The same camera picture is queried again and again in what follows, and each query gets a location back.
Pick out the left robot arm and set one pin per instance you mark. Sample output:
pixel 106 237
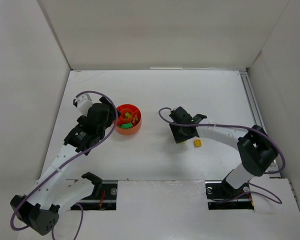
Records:
pixel 40 208

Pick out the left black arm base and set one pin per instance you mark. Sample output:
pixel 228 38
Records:
pixel 103 197

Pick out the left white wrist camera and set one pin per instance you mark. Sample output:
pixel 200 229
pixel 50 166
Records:
pixel 83 103

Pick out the orange round divided container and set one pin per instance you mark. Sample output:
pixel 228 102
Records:
pixel 133 110

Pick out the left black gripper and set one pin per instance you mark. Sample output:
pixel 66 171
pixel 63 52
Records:
pixel 110 107

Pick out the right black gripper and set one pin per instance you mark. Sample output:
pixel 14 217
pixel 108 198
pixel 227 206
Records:
pixel 183 135

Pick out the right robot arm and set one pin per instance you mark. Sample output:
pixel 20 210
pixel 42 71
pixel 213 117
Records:
pixel 255 149

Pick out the yellow small lego brick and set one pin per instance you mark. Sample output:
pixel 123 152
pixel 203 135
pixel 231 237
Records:
pixel 197 143

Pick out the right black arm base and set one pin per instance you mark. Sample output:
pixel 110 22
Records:
pixel 221 196

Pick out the green long lego brick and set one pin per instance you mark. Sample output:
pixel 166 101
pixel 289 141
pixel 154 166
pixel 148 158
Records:
pixel 126 126

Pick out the brown lego brick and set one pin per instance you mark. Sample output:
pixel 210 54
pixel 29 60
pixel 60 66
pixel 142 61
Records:
pixel 135 120

